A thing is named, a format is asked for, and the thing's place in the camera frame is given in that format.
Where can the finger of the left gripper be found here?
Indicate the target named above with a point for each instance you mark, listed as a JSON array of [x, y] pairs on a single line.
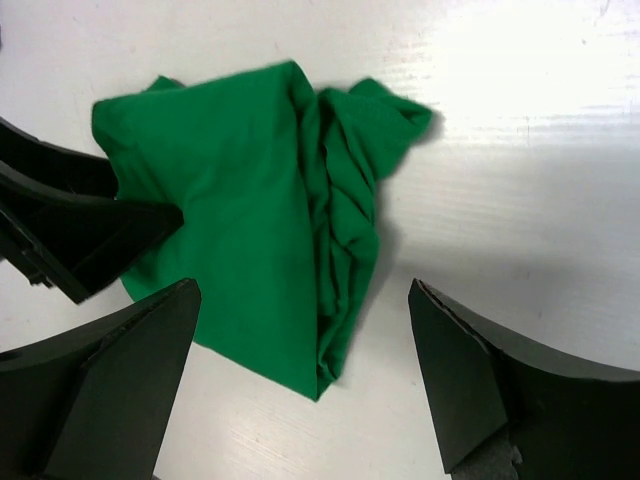
[[61, 223]]

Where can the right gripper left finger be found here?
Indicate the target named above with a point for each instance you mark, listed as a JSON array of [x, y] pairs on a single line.
[[94, 402]]

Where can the green t shirt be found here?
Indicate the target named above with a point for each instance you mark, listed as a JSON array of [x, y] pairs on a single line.
[[276, 181]]

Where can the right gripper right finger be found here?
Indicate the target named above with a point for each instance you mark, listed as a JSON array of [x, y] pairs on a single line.
[[505, 406]]

